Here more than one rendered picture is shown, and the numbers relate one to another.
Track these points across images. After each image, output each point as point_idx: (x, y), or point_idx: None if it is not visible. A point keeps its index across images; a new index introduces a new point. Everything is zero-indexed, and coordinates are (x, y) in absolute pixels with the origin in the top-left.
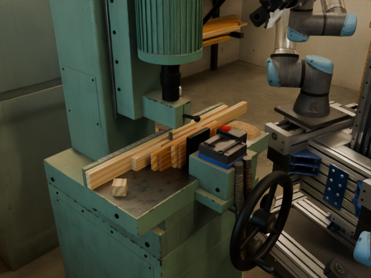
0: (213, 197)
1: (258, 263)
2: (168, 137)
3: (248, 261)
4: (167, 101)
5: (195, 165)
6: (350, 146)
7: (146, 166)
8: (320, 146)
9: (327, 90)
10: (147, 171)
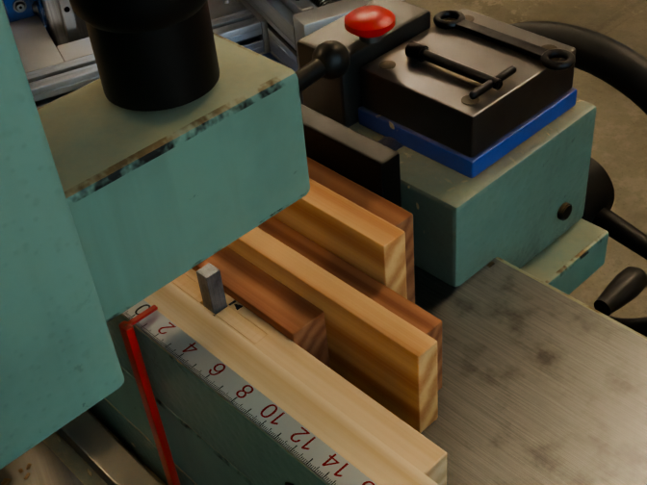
0: (559, 249)
1: (620, 299)
2: (213, 299)
3: (623, 319)
4: (197, 99)
5: (486, 217)
6: (70, 35)
7: None
8: (45, 86)
9: None
10: (446, 448)
